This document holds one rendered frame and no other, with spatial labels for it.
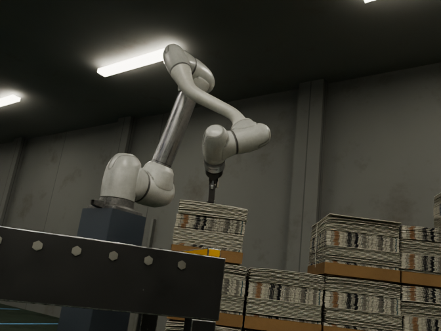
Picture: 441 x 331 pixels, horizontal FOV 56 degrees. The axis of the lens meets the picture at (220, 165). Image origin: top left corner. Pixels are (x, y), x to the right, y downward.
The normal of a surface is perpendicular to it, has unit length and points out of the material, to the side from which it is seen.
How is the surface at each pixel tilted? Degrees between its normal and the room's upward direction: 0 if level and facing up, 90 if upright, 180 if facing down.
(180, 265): 90
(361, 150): 90
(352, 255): 90
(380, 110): 90
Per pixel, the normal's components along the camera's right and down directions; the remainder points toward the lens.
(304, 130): -0.57, -0.29
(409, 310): -0.02, -0.29
